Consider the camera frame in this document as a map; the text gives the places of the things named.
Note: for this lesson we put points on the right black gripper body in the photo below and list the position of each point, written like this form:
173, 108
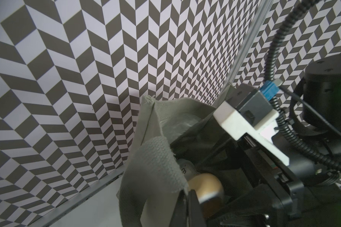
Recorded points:
303, 194

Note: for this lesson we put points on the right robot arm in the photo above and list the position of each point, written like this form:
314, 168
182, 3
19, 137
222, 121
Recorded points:
310, 115

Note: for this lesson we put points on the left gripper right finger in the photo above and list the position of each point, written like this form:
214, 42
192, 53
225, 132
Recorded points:
195, 215

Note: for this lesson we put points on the orange round clock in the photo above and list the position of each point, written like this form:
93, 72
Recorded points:
209, 191

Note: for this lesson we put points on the green rectangular analog clock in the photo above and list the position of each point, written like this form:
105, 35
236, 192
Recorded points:
188, 169

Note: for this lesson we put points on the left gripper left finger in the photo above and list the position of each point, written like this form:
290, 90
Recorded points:
179, 216

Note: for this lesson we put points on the green canvas bag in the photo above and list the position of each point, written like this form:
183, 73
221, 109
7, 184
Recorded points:
167, 131

